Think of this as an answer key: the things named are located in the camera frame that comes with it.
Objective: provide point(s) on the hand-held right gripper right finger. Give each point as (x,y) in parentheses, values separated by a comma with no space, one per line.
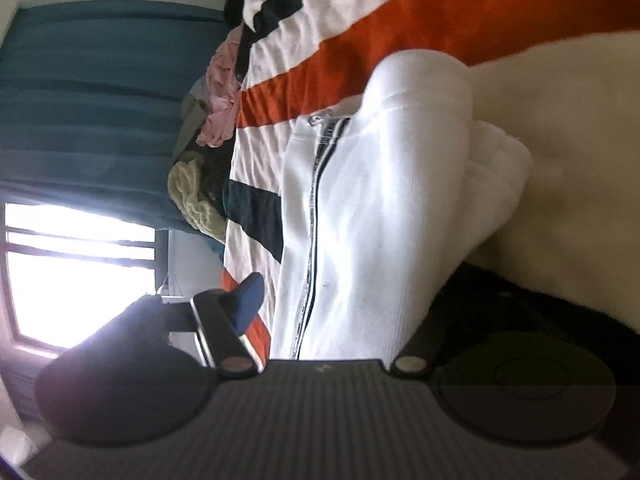
(419,351)

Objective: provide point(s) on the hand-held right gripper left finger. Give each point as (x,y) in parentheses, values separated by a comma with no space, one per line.
(250,301)

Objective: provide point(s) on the white zip jacket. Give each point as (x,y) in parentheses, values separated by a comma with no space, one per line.
(390,210)

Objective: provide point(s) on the dark clothes pile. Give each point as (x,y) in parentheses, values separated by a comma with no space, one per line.
(212,170)

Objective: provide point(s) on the pale green knitted garment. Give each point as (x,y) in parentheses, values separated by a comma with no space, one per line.
(195,200)

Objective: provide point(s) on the window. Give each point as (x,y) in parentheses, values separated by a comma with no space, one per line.
(75,285)

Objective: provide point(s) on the pink garment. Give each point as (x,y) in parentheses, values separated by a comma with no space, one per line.
(222,105)

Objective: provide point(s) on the blue curtain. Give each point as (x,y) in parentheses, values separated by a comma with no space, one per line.
(100,85)

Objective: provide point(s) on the striped blanket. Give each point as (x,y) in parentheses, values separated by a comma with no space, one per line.
(450,20)

